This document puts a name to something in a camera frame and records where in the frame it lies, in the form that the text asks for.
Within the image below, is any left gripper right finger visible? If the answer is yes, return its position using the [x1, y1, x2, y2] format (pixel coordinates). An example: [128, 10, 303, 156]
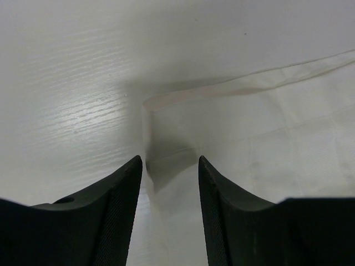
[198, 157, 354, 265]

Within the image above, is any white pleated skirt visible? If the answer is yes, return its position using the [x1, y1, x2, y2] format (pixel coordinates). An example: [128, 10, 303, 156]
[127, 51, 354, 265]

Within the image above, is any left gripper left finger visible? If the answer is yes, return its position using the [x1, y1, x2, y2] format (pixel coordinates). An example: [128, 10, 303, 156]
[1, 156, 143, 265]

